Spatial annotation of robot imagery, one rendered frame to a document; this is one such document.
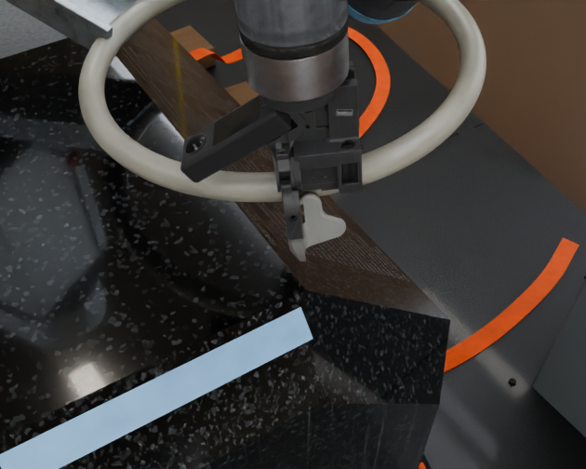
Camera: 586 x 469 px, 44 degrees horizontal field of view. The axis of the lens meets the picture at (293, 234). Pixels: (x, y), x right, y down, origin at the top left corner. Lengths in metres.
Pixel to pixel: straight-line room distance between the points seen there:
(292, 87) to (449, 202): 1.51
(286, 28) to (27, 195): 0.46
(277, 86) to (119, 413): 0.36
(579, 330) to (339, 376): 0.80
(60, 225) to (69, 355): 0.18
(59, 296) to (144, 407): 0.16
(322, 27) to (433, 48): 2.07
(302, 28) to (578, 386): 1.23
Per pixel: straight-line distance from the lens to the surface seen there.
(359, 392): 0.88
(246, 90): 2.27
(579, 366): 1.62
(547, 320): 1.89
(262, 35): 0.58
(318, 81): 0.60
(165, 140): 0.96
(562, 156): 2.33
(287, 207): 0.68
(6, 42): 1.19
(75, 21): 1.00
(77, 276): 0.83
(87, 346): 0.78
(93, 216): 0.88
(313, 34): 0.58
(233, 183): 0.72
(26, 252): 0.87
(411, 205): 2.05
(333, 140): 0.67
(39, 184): 0.94
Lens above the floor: 1.51
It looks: 50 degrees down
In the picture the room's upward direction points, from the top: straight up
